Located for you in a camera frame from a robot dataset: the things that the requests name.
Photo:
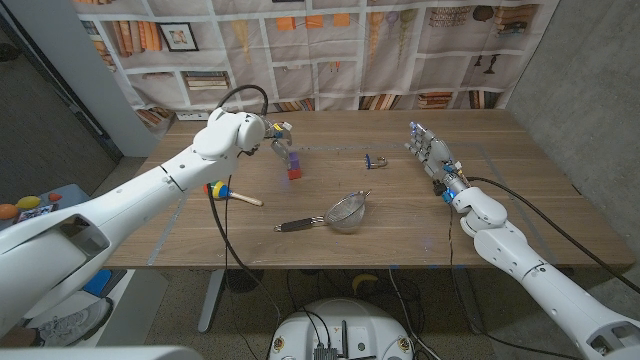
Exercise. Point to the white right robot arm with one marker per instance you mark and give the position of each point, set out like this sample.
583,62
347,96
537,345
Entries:
545,280

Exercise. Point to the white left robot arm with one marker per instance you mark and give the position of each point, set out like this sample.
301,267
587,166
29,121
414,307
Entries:
140,200

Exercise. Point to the black floor fan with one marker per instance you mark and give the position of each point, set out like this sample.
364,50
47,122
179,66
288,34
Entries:
243,281

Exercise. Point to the colourful striped maraca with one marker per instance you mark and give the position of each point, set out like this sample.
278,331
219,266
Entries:
220,190

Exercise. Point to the silver padlock with blue band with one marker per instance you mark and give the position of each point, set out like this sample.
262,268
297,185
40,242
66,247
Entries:
368,161

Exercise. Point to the grey table leg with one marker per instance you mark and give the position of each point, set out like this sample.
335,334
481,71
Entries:
470,305

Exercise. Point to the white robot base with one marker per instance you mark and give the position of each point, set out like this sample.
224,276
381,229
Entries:
350,325

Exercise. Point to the printed bookshelf backdrop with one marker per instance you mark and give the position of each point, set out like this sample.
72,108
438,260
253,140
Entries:
320,75

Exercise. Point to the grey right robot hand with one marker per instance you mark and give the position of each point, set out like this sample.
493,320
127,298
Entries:
437,152

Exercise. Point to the orange toy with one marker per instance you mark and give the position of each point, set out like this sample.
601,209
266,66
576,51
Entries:
7,211

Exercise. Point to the yellow toy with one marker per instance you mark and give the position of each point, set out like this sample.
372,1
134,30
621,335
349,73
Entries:
28,202

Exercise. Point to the red magnetic block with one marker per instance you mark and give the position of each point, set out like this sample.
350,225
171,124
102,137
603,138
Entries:
294,174

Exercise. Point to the white step platform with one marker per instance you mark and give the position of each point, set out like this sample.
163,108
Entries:
135,310

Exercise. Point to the blue foot pedal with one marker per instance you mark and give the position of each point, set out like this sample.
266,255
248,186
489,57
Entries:
98,283

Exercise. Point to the white table leg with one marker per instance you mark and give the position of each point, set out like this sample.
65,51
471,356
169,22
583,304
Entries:
210,305

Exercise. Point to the purple magnetic block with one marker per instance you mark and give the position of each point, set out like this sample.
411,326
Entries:
294,161

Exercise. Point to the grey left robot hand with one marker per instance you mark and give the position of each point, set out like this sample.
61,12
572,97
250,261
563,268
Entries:
280,130

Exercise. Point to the white power strip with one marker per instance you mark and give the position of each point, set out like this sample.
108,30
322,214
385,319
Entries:
192,115

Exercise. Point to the blue padded ottoman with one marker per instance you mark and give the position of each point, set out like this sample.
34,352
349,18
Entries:
70,197

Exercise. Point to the yellow curved object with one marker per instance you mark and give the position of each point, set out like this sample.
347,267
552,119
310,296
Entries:
364,281

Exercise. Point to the small red toy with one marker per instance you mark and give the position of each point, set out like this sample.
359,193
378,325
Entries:
54,197

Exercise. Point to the grey sneaker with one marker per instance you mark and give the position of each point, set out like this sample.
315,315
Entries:
75,322

